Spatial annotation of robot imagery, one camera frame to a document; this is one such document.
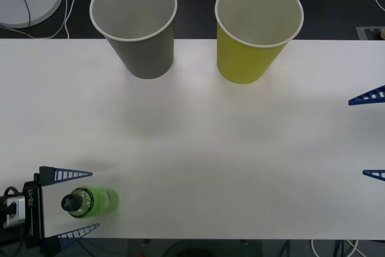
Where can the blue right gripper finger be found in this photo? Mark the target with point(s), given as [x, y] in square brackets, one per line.
[368, 172]
[365, 98]

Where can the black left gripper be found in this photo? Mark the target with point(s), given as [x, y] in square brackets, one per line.
[36, 215]

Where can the green plastic bottle black cap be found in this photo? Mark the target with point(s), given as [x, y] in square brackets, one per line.
[96, 203]

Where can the silver-grey and black left arm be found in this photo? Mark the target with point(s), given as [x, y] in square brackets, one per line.
[13, 212]

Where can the grey floor socket box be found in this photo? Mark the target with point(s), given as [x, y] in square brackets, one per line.
[367, 32]

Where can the yellow-green waste bin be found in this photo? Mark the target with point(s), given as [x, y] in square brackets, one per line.
[243, 61]

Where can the grey waste bin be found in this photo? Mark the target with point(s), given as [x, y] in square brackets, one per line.
[150, 55]

